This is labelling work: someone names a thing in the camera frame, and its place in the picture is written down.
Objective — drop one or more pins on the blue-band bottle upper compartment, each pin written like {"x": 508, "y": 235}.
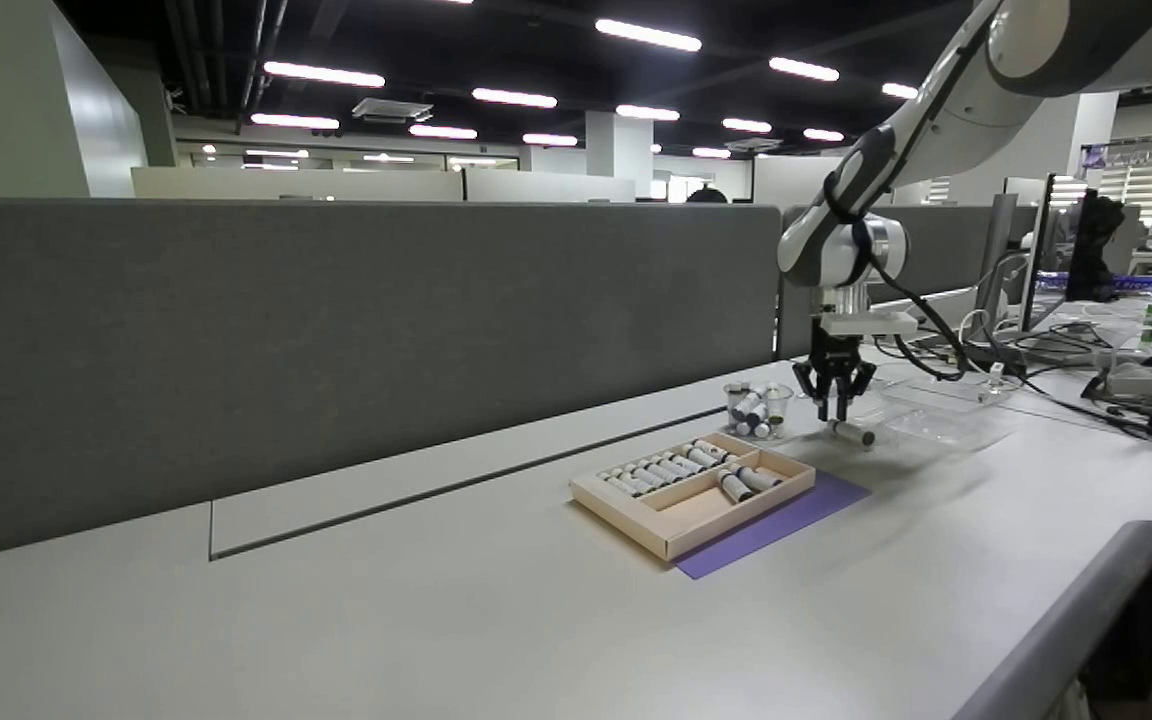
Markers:
{"x": 735, "y": 489}

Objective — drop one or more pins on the tilted dark-blue bottle upper compartment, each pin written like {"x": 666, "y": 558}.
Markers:
{"x": 758, "y": 477}

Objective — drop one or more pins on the wooden two-compartment tray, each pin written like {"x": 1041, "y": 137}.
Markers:
{"x": 672, "y": 506}

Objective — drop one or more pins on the purple mat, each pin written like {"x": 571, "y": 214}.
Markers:
{"x": 770, "y": 530}

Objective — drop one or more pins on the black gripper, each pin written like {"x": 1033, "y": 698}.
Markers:
{"x": 835, "y": 365}

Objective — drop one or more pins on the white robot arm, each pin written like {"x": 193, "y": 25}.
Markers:
{"x": 982, "y": 90}

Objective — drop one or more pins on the computer monitor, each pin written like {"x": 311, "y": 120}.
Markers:
{"x": 1018, "y": 225}

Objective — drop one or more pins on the grey desk partition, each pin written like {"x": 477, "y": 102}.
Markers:
{"x": 157, "y": 352}

